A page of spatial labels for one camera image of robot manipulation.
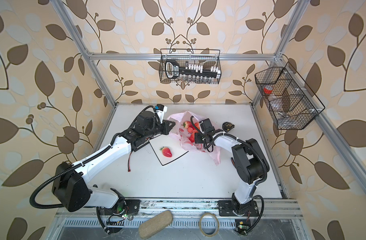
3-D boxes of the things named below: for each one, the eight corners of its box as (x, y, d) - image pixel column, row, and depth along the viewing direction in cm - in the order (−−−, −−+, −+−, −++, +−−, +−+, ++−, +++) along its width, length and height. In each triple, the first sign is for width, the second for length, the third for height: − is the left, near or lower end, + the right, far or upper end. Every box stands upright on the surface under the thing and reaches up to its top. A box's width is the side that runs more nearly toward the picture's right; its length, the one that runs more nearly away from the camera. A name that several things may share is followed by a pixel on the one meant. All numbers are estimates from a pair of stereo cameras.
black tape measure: (226, 132, 105) (227, 130, 103) (220, 126, 108) (220, 124, 106) (233, 127, 107) (234, 125, 106) (227, 121, 111) (227, 119, 109)
